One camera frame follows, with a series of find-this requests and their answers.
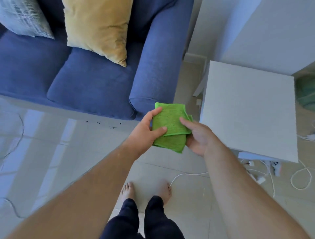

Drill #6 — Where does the person's right hand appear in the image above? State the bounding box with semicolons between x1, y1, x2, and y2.
179;117;217;158

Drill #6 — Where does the person's left hand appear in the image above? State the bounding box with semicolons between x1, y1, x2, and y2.
122;107;168;159

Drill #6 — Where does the green microfiber cloth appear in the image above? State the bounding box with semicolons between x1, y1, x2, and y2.
152;102;193;154

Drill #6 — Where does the person's right forearm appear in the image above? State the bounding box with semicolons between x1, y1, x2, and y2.
204;138;311;239

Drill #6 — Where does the person's left forearm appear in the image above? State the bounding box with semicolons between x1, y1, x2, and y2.
5;141;141;239

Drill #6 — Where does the person's right foot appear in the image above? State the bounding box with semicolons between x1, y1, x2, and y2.
158;182;172;205

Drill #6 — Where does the person's foot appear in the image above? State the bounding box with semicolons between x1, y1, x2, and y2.
121;182;135;202
158;182;172;205

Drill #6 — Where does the white square side table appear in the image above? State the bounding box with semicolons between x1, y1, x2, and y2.
193;61;299;163

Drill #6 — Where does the person's left foot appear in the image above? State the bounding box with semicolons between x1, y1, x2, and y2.
121;182;135;202

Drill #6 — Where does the person's right leg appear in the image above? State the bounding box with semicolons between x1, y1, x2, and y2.
143;196;185;239

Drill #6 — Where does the person's leg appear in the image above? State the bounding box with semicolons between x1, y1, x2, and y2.
100;198;144;239
143;196;185;239

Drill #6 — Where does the blue fabric sofa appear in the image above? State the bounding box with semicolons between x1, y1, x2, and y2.
0;0;195;121

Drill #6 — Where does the person's left leg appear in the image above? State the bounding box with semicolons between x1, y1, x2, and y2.
100;198;144;239

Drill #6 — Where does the white power strip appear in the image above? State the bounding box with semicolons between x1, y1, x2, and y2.
270;161;282;177

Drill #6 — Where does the yellow cushion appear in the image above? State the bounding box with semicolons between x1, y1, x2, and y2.
62;0;134;67

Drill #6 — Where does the green woven basket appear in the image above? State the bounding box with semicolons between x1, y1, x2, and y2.
295;74;315;111

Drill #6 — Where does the grey patterned cushion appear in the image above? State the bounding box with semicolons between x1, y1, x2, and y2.
0;0;55;40

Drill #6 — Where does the thin grey cable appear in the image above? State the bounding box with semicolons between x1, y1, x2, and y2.
0;112;25;219

